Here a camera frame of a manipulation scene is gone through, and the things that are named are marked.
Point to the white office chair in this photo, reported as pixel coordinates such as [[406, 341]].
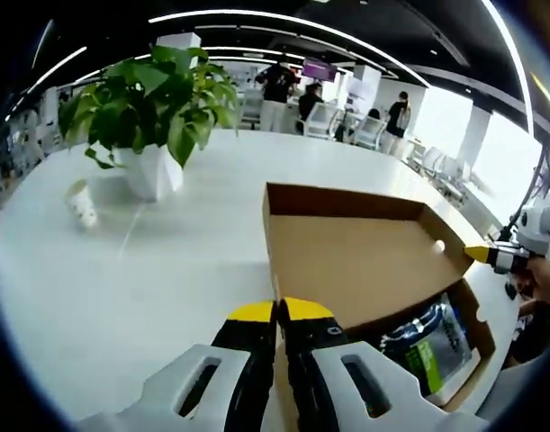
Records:
[[369, 132], [324, 119]]

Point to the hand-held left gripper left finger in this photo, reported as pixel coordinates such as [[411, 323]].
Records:
[[202, 391]]

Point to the black silver soft packet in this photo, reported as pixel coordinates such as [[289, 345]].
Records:
[[432, 346]]

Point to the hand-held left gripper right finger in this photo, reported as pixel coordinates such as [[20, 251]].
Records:
[[328, 396]]

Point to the white paper cup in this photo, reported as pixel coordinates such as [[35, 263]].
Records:
[[82, 207]]

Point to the brown cardboard shoe box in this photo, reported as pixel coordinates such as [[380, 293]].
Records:
[[355, 261]]

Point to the person's dark clothing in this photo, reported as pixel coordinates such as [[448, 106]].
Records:
[[538, 335]]

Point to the purple wall screen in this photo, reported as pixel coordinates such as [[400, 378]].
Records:
[[318, 68]]

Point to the green potted plant white pot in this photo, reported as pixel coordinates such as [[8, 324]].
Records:
[[144, 103]]

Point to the long curved ceiling light strip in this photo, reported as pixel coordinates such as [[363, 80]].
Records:
[[265, 18]]

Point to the person's right hand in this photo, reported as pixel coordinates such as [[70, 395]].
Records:
[[549, 279]]

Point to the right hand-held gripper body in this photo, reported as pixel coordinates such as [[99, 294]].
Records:
[[538, 227]]

